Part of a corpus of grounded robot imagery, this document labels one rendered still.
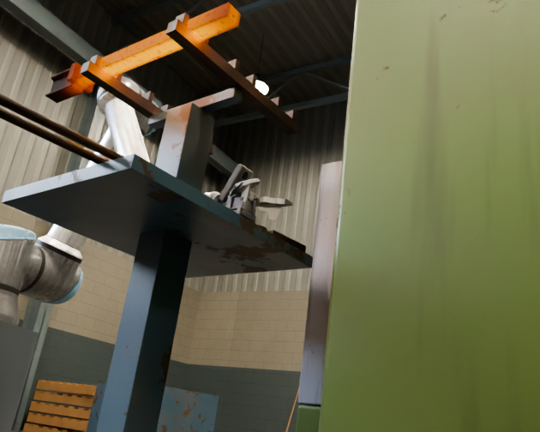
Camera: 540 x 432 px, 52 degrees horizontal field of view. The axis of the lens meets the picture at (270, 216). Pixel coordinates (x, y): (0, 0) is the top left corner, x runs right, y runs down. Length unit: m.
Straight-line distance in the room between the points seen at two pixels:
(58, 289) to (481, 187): 1.43
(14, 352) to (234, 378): 9.48
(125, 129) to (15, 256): 0.46
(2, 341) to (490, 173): 1.31
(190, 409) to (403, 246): 5.63
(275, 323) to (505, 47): 10.18
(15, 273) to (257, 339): 9.37
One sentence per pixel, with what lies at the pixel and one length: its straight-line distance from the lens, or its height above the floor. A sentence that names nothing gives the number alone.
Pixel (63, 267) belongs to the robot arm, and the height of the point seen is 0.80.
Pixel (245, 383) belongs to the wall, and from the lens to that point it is 10.87.
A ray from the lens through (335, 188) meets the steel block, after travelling 1.04.
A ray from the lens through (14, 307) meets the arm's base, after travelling 1.68.
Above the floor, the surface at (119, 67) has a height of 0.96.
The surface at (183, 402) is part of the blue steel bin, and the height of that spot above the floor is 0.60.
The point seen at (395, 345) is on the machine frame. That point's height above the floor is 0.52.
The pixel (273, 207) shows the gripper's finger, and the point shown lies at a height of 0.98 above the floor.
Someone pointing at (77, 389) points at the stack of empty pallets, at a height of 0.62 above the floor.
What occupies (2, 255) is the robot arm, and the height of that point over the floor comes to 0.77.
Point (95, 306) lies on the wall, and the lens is 9.92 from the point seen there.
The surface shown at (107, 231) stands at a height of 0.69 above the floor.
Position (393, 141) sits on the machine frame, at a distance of 0.69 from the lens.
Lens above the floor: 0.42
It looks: 21 degrees up
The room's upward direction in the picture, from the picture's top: 8 degrees clockwise
